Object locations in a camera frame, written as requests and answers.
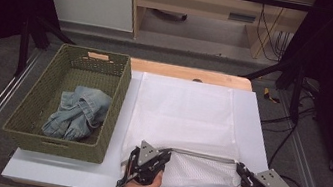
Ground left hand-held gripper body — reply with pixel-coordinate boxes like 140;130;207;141
124;138;169;187

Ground white mesh laundry bag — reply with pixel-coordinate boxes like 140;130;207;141
116;70;257;187

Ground light blue jeans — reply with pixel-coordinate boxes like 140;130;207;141
39;80;114;147

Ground green woven basket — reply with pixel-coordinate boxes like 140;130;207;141
0;35;136;168

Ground yellow and black tool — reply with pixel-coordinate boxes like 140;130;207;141
262;87;282;104

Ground black metal stand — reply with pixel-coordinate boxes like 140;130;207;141
233;51;326;128
13;13;80;86

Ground light wooden desk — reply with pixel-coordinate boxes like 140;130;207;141
121;0;317;68

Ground left hand-held gripper cable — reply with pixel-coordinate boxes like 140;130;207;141
107;152;139;187

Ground long black floor cable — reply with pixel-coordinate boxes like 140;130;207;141
249;98;322;187

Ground bundle of hanging cables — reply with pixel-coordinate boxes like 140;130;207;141
250;3;299;65

